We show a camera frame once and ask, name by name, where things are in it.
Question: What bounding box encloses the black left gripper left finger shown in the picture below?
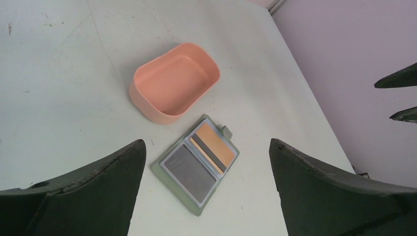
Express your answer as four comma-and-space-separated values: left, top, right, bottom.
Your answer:
0, 140, 147, 236

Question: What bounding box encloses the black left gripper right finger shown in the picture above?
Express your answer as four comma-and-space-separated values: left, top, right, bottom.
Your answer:
269, 139, 417, 236

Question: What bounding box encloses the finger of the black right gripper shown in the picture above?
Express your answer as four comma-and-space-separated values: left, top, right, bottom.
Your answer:
374, 63, 417, 89
389, 107, 417, 123

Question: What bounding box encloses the gold striped credit card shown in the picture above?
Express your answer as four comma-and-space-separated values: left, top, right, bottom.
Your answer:
188, 119, 238, 175

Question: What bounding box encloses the pink oval tray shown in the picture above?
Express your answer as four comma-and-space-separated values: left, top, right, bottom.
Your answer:
128, 42, 220, 125

